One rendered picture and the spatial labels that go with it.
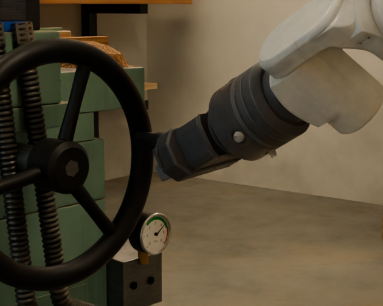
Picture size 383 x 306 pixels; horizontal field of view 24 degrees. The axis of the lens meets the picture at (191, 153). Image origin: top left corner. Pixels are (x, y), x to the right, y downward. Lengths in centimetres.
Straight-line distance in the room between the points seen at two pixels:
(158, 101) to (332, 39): 446
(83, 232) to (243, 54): 365
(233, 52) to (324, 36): 410
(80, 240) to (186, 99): 387
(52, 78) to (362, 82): 41
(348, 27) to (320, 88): 8
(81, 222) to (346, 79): 55
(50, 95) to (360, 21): 44
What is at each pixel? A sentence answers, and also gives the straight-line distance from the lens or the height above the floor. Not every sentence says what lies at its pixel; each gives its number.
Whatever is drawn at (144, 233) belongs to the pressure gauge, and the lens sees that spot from 129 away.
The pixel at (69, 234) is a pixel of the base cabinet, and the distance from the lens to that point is 128.
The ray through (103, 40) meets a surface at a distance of 148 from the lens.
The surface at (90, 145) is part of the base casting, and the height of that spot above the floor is 79.
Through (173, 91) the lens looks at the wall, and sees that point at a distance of 519.
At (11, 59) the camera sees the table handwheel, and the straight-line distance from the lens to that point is 96.
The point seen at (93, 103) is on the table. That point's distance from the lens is 127.
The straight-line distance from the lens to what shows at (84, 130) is 127.
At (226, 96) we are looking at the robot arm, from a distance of 93.
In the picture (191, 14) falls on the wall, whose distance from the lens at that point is 508.
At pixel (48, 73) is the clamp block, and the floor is 91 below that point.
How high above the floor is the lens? 99
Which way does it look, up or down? 9 degrees down
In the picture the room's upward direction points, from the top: straight up
